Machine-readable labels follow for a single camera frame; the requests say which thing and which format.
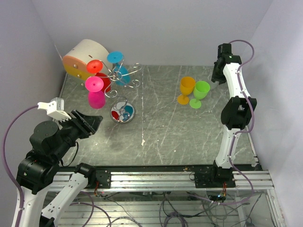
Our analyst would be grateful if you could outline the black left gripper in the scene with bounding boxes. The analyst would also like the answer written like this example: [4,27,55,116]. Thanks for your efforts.
[52,107,103,160]

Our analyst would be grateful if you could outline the clear wine glass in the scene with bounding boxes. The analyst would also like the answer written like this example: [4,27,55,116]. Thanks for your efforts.
[208,74,219,90]

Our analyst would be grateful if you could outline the green wine glass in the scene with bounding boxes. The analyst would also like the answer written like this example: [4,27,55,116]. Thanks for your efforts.
[189,81,210,109]

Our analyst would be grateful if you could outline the pink wine glass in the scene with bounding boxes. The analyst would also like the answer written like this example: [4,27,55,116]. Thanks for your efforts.
[85,76,106,109]

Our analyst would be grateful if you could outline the orange wine glass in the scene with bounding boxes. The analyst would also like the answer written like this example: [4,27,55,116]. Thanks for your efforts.
[177,77,196,105]

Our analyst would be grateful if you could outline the chrome wine glass rack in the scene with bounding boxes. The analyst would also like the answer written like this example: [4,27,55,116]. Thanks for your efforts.
[98,60,143,124]

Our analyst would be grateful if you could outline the blue wine glass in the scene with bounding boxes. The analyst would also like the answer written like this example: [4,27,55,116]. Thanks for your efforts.
[107,51,130,86]

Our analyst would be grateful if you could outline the red wine glass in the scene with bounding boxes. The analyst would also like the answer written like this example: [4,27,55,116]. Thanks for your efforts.
[87,60,110,92]

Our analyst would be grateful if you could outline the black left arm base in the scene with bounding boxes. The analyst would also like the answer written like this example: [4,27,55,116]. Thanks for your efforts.
[86,169,112,189]

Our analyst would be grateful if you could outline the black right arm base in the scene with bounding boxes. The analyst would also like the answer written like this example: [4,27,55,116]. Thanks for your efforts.
[194,164,236,188]

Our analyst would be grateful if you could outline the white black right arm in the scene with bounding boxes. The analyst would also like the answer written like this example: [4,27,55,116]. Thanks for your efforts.
[208,43,257,187]

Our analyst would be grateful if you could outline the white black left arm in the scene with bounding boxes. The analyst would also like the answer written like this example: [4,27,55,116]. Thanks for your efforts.
[12,110,103,227]

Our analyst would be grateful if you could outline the white round container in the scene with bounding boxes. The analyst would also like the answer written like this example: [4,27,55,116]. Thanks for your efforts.
[62,39,113,86]

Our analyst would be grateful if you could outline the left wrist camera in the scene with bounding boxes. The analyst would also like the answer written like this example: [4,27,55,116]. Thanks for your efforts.
[37,97,71,122]

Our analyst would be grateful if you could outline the aluminium rail frame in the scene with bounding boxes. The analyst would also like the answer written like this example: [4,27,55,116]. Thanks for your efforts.
[16,66,288,227]

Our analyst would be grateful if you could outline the loose floor cables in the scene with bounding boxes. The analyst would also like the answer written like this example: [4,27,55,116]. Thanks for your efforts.
[54,186,263,227]

